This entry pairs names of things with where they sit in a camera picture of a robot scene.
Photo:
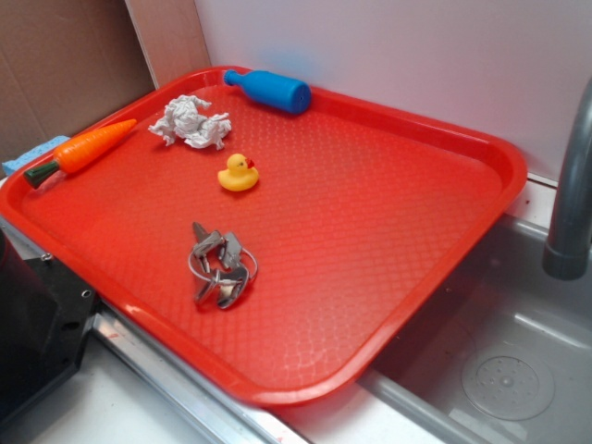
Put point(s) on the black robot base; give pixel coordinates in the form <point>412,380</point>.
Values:
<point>46,314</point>

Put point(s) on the crumpled white paper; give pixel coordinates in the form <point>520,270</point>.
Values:
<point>182,119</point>

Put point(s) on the red plastic tray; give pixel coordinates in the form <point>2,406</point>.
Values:
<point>359,213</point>

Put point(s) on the yellow rubber duck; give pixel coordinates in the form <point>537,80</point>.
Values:
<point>239,175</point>

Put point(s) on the silver key bunch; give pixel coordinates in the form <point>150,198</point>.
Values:
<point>224,267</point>

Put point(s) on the blue toy bottle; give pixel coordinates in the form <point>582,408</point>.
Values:
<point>267,88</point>

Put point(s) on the orange toy carrot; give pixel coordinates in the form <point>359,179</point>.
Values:
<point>80,151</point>

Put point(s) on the grey sink basin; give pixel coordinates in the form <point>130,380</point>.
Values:
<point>501,353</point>

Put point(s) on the blue sponge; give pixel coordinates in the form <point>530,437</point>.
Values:
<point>11,166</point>

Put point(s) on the grey sink faucet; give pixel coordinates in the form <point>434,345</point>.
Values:
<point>568,243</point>

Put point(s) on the brown cardboard panel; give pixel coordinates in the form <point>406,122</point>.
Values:
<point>64,66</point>

